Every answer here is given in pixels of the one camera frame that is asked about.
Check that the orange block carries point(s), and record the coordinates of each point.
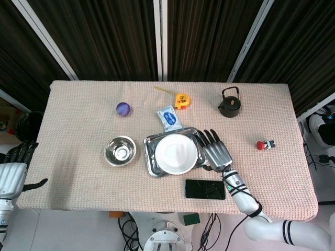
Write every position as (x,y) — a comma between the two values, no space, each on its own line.
(115,214)

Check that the white metal frame post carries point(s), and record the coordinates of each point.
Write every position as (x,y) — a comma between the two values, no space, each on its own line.
(49,44)
(316,105)
(13,100)
(248,44)
(160,39)

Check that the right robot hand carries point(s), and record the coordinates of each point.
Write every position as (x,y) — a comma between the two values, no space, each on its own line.
(217,154)

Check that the metal bowl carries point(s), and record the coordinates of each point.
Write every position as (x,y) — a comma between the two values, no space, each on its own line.
(120,151)

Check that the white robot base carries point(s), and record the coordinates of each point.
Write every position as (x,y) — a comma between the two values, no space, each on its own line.
(162,235)

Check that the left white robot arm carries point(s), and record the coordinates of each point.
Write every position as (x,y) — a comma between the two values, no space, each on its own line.
(4,211)

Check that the black cast iron kettle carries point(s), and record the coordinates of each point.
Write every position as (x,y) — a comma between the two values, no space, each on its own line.
(229,105)

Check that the wet wipes packet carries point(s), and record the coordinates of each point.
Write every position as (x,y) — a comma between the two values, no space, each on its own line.
(168,117)

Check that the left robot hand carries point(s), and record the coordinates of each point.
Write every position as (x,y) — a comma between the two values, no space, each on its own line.
(11,175)

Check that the pink waffle tablecloth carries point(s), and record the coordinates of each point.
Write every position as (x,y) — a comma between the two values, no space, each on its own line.
(78,188)

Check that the yellow tape measure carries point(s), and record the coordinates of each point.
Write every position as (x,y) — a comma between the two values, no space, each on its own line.
(182,101)

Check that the purple ball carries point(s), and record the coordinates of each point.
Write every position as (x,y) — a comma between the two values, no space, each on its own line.
(123,109)

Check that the red push button switch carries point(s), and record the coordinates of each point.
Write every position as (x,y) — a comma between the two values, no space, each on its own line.
(261,145)

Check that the dark pleated curtain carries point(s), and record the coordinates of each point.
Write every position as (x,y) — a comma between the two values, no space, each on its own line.
(204,39)
(15,52)
(104,39)
(301,52)

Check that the black smartphone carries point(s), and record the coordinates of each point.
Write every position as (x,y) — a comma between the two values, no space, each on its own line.
(205,189)

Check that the white round plate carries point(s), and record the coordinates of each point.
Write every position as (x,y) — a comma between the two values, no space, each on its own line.
(175,154)

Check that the rectangular metal tray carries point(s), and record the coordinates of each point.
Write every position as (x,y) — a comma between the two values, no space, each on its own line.
(149,157)

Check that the green block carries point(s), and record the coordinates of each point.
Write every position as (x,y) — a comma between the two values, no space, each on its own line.
(191,219)

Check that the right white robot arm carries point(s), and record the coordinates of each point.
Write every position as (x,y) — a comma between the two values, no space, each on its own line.
(246,201)

